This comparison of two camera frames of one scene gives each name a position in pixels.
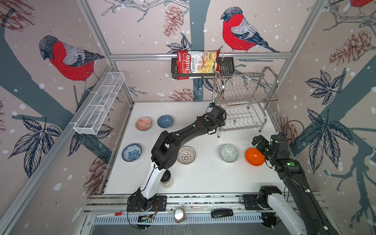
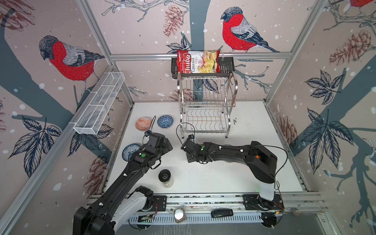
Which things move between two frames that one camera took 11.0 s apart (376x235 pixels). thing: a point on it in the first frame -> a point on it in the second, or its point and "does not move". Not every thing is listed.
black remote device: (222, 213) does not move
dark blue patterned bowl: (165, 121) does not move
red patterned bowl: (143, 124) does not move
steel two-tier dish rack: (242, 96) -> (205, 103)
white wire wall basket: (101, 99) does not move
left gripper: (222, 122) -> (165, 148)
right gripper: (263, 141) -> (189, 159)
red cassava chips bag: (196, 64) does not move
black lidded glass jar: (167, 180) does not move
